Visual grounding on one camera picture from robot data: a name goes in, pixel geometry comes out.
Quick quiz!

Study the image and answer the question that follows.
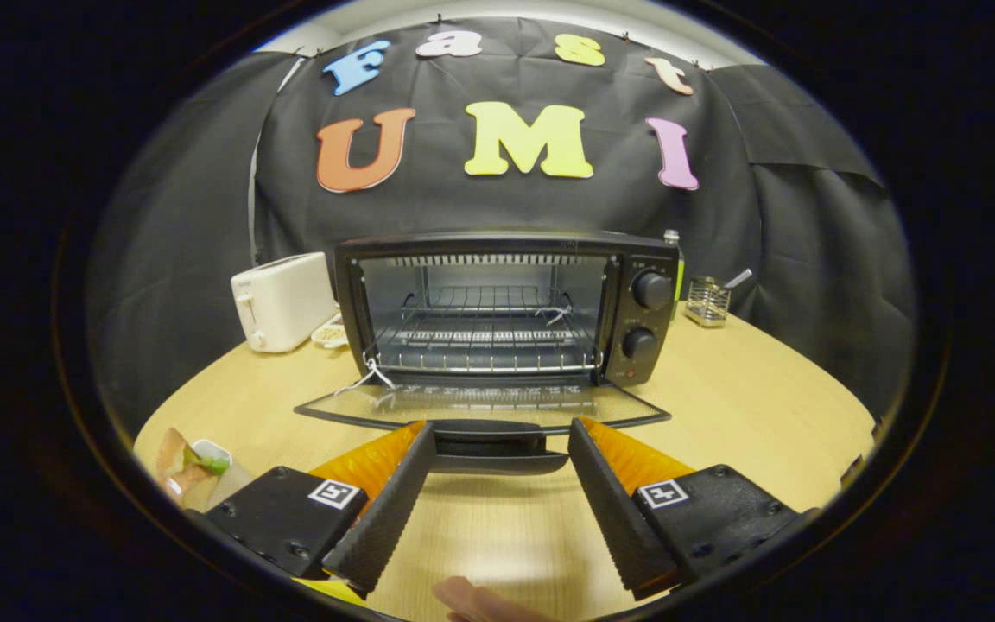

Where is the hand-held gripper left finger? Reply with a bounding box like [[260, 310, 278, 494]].
[[204, 421, 438, 606]]

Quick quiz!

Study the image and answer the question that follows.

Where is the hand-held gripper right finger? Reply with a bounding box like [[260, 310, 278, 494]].
[[568, 417, 818, 601]]

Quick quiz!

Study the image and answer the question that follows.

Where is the black toaster oven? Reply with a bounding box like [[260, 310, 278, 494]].
[[295, 229, 681, 476]]

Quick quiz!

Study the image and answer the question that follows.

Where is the toast sandwich with lettuce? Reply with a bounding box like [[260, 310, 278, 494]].
[[156, 428, 231, 506]]

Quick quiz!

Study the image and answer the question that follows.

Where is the white pop-up toaster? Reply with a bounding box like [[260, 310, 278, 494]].
[[231, 251, 339, 353]]

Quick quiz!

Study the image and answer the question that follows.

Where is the small dish of nuts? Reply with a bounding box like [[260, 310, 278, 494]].
[[312, 313, 350, 350]]

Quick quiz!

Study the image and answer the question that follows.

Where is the white plastic dish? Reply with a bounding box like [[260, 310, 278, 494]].
[[191, 439, 252, 511]]

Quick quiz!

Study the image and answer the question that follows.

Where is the green label bottle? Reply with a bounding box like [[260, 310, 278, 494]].
[[664, 229, 687, 321]]

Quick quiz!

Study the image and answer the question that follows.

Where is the black backdrop cloth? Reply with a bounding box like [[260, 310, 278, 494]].
[[87, 16, 917, 433]]

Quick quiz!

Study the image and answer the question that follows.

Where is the white string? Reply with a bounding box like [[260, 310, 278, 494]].
[[333, 350, 396, 398]]

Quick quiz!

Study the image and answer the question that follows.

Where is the wire mesh holder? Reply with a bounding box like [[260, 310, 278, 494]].
[[685, 276, 732, 328]]

